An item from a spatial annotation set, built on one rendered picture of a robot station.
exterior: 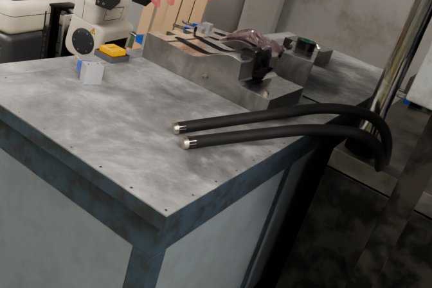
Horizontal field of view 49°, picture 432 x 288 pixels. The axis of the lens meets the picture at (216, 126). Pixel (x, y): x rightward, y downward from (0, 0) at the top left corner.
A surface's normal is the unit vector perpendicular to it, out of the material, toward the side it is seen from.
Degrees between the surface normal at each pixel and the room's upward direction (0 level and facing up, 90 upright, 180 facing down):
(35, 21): 90
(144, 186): 0
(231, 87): 90
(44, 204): 90
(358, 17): 90
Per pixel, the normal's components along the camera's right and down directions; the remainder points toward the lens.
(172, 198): 0.26, -0.88
